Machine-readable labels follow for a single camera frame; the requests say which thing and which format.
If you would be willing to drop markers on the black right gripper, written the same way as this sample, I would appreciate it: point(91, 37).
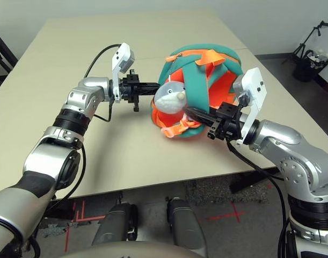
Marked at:
point(225, 123)

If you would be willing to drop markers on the grey left robot leg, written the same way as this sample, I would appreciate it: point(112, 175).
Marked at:
point(112, 225)

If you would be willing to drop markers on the black table leg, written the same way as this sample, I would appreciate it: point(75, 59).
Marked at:
point(247, 182)
point(60, 208)

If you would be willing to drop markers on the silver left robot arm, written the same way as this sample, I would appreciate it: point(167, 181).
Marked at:
point(83, 96)

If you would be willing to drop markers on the grey white plush toy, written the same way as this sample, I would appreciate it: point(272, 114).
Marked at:
point(167, 100)

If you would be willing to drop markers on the red floor tape lines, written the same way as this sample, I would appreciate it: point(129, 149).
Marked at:
point(78, 215)

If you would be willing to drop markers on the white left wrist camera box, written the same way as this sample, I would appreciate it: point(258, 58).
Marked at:
point(120, 57)

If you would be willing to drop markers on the beige robot torso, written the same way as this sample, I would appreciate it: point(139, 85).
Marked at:
point(131, 250)

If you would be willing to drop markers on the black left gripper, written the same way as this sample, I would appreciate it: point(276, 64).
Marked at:
point(130, 88)

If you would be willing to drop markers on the grey right robot leg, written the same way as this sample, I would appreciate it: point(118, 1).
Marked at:
point(185, 223)

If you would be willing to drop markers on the black framed side table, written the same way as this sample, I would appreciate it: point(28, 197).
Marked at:
point(2, 51)

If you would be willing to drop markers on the black tripod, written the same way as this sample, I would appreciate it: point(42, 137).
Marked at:
point(304, 45)

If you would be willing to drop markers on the grey robot leg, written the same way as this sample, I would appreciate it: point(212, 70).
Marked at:
point(185, 223)
point(112, 225)

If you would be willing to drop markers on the red floor tape cross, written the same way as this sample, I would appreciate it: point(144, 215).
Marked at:
point(234, 213)

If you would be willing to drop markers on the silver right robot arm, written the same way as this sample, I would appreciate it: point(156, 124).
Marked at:
point(287, 145)

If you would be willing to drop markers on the orange teal backpack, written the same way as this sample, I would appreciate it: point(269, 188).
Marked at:
point(220, 86)

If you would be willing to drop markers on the grey speckled floor mat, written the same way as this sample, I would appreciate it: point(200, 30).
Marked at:
point(214, 192)
point(55, 231)

